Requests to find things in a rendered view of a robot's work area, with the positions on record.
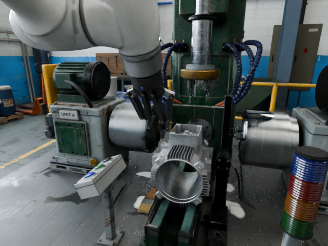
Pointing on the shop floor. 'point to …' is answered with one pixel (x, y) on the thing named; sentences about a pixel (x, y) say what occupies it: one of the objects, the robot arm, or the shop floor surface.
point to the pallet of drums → (8, 105)
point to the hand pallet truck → (35, 100)
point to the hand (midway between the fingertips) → (158, 127)
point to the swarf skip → (255, 95)
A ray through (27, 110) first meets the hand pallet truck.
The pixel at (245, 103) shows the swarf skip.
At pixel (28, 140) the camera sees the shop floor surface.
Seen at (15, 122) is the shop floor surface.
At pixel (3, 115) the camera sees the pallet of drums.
